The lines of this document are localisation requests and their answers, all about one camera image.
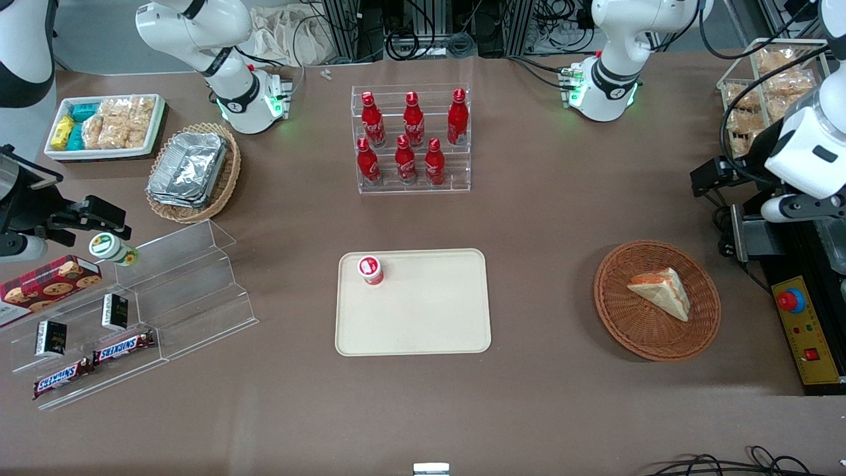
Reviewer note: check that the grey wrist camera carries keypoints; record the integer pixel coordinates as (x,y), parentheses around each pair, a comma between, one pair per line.
(20,248)
(793,207)

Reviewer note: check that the clear acrylic bottle rack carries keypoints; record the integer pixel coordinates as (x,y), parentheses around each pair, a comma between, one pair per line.
(456,168)

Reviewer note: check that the Snickers chocolate bar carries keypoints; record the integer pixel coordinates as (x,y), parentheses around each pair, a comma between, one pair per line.
(122,347)
(61,378)

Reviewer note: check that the aluminium frame post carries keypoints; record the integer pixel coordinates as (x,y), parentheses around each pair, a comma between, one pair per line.
(340,30)

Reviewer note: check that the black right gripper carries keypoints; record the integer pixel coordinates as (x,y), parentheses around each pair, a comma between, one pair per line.
(25,206)

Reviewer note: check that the beige plastic tray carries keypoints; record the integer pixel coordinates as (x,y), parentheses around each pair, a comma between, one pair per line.
(423,311)

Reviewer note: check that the yellow emergency stop box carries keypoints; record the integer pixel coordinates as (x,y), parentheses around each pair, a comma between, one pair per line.
(809,337)

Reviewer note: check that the clear acrylic step shelf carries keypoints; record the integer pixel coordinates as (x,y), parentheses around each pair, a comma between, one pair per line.
(192,291)

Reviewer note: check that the red emergency stop button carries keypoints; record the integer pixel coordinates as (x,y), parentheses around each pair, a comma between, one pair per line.
(790,301)

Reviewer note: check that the beige cloth bag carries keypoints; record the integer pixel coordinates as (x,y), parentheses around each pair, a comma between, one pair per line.
(284,36)

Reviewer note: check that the clear rice cracker bag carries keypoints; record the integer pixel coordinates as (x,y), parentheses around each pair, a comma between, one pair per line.
(94,132)
(116,129)
(141,119)

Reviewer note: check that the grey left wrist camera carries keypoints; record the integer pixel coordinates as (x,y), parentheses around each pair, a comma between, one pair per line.
(793,207)

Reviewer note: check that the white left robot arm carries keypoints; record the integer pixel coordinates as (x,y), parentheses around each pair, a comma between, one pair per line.
(605,73)

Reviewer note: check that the triangular sandwich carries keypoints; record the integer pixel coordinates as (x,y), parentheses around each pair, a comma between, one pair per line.
(664,294)

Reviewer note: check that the small black box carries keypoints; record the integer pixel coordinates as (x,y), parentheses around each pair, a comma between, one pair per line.
(115,312)
(50,338)

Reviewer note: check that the oval light wicker basket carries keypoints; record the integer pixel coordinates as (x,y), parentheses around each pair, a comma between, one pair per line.
(228,182)

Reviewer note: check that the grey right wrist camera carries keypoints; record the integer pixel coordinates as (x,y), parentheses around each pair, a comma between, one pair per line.
(20,248)

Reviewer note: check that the round brown wicker basket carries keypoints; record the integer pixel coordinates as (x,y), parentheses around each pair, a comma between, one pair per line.
(634,330)

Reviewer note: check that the red cola bottle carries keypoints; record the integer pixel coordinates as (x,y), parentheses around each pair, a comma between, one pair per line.
(405,162)
(414,122)
(434,165)
(373,122)
(457,119)
(368,165)

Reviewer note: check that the small white block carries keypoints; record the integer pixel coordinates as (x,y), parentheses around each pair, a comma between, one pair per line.
(431,470)

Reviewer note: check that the red cookie box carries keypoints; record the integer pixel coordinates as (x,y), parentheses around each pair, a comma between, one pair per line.
(46,287)

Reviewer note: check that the stack of foil trays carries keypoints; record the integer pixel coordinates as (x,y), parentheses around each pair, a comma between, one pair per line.
(188,168)

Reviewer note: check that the teal snack packet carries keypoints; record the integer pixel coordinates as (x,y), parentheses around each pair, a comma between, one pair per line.
(84,112)
(76,137)

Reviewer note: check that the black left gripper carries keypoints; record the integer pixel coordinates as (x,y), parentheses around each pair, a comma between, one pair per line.
(760,149)

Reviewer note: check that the green-lidded white cup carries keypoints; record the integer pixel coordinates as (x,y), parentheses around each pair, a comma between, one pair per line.
(109,246)

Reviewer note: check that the white rectangular snack tray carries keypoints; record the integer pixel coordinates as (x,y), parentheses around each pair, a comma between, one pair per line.
(153,129)

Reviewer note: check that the yellow snack packet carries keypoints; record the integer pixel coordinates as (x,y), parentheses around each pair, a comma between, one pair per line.
(63,132)

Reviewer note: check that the grey metal plate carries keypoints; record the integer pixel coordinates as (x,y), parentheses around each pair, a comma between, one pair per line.
(753,238)

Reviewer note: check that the clear plastic container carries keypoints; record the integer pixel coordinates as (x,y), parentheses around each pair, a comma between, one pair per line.
(834,248)

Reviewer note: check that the clear fried snack bag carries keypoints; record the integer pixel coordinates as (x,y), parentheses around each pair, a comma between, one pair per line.
(741,97)
(790,84)
(743,125)
(786,108)
(778,61)

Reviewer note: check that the black machine housing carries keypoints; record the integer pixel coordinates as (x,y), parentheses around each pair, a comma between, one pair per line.
(790,264)

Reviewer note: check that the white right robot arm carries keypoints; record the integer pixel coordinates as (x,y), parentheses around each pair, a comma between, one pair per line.
(231,86)

